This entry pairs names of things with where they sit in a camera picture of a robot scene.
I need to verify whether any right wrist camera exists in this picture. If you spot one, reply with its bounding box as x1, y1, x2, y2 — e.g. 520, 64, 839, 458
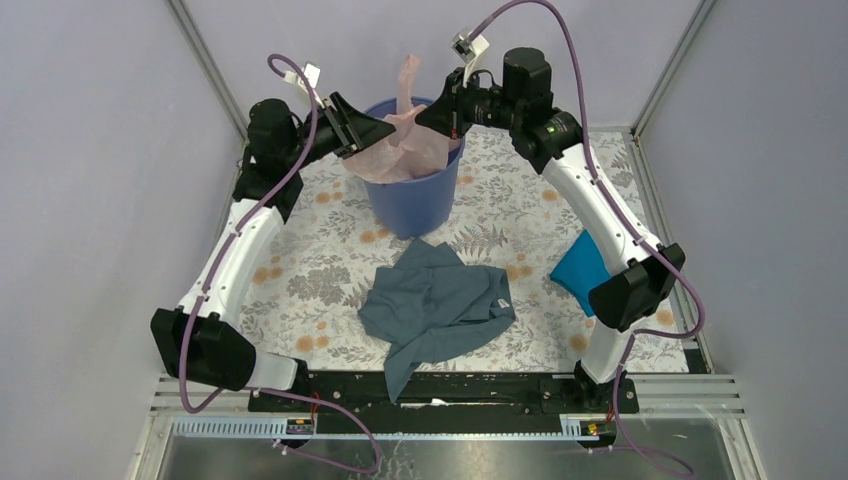
451, 31, 490, 86

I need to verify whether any bright blue folded cloth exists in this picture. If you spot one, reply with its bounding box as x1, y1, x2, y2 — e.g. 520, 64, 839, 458
549, 230, 611, 317

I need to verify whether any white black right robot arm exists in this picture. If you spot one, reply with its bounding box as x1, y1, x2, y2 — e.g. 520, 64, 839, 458
415, 42, 685, 412

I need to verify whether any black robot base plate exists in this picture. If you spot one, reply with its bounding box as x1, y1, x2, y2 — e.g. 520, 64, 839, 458
248, 370, 640, 434

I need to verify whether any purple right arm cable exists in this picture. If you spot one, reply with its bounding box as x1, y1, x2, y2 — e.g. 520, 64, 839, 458
466, 0, 707, 480

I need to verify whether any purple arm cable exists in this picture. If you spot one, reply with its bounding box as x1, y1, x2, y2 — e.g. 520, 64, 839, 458
177, 54, 386, 476
466, 0, 707, 480

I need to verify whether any blue plastic trash bin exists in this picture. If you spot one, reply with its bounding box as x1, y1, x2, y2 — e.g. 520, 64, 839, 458
364, 96, 463, 239

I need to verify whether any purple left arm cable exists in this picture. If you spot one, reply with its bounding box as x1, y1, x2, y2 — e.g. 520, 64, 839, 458
177, 54, 386, 476

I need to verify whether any aluminium frame rail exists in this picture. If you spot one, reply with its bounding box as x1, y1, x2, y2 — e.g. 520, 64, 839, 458
150, 372, 747, 442

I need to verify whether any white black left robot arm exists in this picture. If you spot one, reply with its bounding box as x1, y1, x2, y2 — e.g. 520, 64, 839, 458
150, 92, 395, 411

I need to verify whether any grey-blue crumpled shirt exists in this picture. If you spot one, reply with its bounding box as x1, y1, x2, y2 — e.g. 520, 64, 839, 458
358, 239, 516, 403

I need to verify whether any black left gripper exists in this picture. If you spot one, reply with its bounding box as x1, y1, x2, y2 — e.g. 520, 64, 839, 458
283, 91, 395, 170

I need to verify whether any floral patterned tablecloth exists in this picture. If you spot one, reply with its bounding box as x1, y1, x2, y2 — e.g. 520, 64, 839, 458
231, 129, 690, 374

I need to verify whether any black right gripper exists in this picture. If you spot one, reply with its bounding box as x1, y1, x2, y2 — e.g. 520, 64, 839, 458
414, 67, 521, 141

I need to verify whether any pink plastic trash bag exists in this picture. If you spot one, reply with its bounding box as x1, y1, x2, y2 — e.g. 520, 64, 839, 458
342, 54, 460, 184

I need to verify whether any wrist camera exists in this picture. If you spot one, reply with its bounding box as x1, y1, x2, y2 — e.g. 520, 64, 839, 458
451, 31, 490, 86
283, 62, 324, 108

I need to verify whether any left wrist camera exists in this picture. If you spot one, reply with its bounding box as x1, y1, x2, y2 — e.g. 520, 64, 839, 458
283, 62, 324, 108

